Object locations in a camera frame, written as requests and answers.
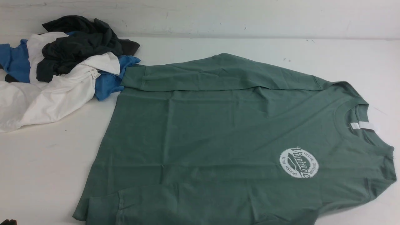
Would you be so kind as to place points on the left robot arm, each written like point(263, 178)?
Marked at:
point(9, 222)

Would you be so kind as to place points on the dark grey shirt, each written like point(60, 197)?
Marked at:
point(67, 42)

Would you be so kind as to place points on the green long-sleeve top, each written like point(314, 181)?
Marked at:
point(229, 141)

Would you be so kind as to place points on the white shirt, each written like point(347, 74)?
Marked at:
point(40, 102)

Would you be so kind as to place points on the blue shirt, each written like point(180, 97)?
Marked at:
point(14, 61)

